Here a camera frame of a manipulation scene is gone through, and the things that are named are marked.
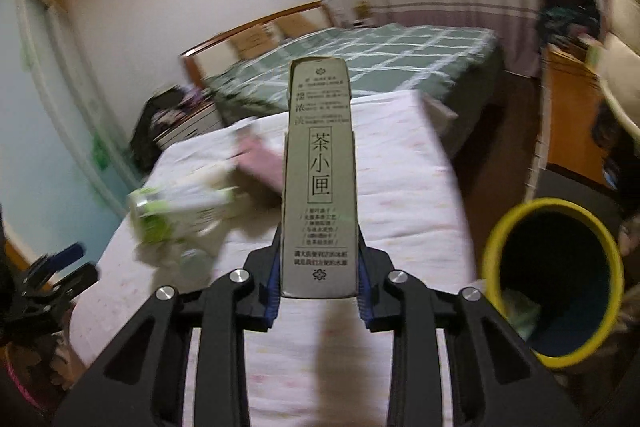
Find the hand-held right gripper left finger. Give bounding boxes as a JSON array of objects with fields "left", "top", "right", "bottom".
[{"left": 52, "top": 227, "right": 282, "bottom": 427}]

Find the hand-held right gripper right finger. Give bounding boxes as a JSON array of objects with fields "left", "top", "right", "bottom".
[{"left": 354, "top": 227, "right": 586, "bottom": 427}]

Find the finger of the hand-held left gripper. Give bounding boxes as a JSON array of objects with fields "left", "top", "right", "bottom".
[
  {"left": 42, "top": 264, "right": 98, "bottom": 308},
  {"left": 25, "top": 243, "right": 86, "bottom": 283}
]

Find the tall beige tea box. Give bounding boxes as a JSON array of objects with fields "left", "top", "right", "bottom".
[{"left": 280, "top": 57, "right": 358, "bottom": 299}]

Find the yellow-rimmed dark trash bin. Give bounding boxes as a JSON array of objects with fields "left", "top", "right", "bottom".
[{"left": 481, "top": 198, "right": 626, "bottom": 369}]

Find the green and white carton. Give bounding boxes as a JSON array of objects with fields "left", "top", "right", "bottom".
[{"left": 127, "top": 169, "right": 256, "bottom": 258}]

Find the white floral tablecloth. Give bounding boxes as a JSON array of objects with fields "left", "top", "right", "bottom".
[{"left": 70, "top": 89, "right": 476, "bottom": 427}]

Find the pale blue door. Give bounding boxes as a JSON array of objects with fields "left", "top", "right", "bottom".
[{"left": 0, "top": 0, "right": 131, "bottom": 258}]

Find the pink packet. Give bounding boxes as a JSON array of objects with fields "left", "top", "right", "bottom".
[{"left": 235, "top": 139, "right": 286, "bottom": 208}]

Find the black bag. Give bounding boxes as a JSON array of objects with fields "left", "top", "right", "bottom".
[{"left": 131, "top": 84, "right": 201, "bottom": 172}]

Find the crumpled white tissue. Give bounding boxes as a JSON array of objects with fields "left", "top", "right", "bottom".
[{"left": 500, "top": 289, "right": 542, "bottom": 339}]

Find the white nightstand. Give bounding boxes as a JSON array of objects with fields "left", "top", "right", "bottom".
[{"left": 152, "top": 99, "right": 223, "bottom": 150}]

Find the dark green bed base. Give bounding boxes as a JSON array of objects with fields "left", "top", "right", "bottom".
[{"left": 350, "top": 42, "right": 506, "bottom": 158}]

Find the wooden bed headboard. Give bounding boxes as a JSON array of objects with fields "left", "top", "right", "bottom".
[{"left": 180, "top": 2, "right": 336, "bottom": 82}]

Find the bed with green plaid duvet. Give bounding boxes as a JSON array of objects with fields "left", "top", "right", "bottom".
[{"left": 207, "top": 23, "right": 501, "bottom": 108}]

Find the brown pillow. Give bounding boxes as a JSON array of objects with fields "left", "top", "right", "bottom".
[
  {"left": 272, "top": 9, "right": 326, "bottom": 38},
  {"left": 234, "top": 27, "right": 278, "bottom": 58}
]

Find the wooden desk with grey side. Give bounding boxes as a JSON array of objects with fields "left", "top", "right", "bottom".
[{"left": 522, "top": 42, "right": 623, "bottom": 218}]

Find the dark clothes pile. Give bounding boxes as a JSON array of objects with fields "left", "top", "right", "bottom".
[{"left": 537, "top": 0, "right": 601, "bottom": 48}]

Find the cream puffer jacket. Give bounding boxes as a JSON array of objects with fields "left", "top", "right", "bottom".
[{"left": 595, "top": 0, "right": 640, "bottom": 132}]

